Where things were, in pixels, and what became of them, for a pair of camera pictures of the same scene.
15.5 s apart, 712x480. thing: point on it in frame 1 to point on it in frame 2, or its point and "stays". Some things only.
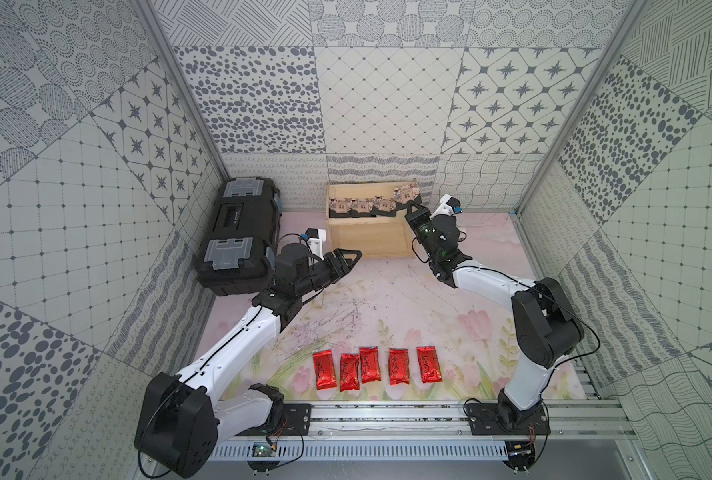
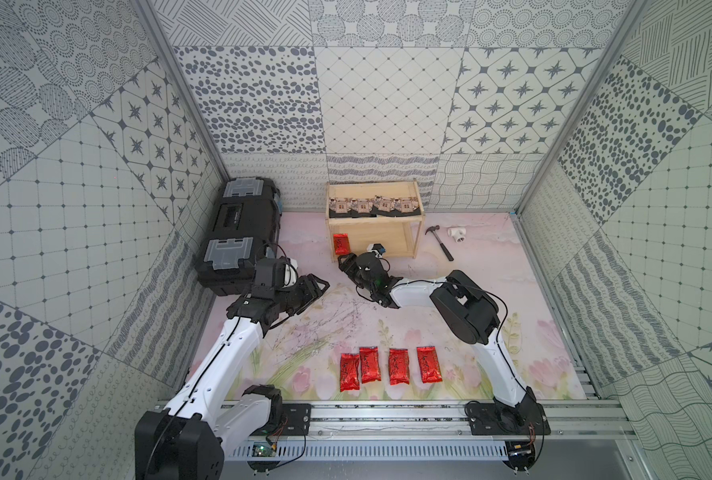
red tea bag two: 349,372 stays
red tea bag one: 324,368 to 342,244
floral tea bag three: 384,204 stays
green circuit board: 262,450 stays
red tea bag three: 370,365 stays
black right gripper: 414,218 to 348,265
